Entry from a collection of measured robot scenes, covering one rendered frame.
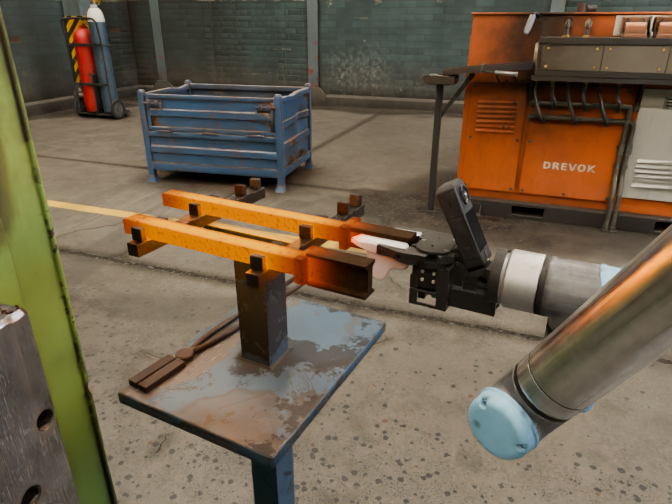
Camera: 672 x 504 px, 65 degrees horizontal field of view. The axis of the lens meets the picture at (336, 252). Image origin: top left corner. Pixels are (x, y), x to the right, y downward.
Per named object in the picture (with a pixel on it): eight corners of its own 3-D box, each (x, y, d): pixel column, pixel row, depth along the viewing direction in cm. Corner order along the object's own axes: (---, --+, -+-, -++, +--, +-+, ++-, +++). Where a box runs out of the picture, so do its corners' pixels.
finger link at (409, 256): (372, 258, 70) (437, 270, 66) (372, 247, 69) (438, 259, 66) (384, 245, 74) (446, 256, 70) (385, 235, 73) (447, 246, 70)
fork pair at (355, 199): (362, 205, 91) (362, 194, 90) (347, 215, 86) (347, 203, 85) (252, 187, 100) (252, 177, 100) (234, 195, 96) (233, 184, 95)
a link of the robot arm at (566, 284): (630, 356, 59) (648, 289, 56) (529, 331, 64) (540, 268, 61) (631, 323, 66) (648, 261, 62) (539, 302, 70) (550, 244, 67)
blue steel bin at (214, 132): (315, 167, 471) (314, 83, 442) (284, 192, 401) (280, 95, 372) (194, 158, 499) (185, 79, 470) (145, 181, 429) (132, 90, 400)
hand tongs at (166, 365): (329, 256, 132) (329, 251, 131) (343, 259, 130) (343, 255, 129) (129, 385, 86) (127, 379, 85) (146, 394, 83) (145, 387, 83)
